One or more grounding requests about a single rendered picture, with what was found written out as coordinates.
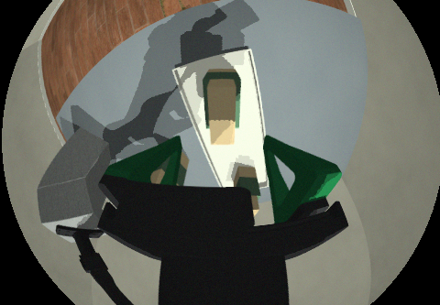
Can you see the tan box with dark green band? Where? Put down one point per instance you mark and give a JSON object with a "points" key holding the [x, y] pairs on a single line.
{"points": [[246, 177], [222, 108], [158, 174]]}

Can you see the white shallow tray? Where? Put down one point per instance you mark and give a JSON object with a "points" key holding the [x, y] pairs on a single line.
{"points": [[249, 137]]}

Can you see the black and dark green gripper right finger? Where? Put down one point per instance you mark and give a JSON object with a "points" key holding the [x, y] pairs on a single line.
{"points": [[314, 177]]}

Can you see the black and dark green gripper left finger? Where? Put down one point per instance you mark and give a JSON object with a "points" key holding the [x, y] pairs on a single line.
{"points": [[139, 167]]}

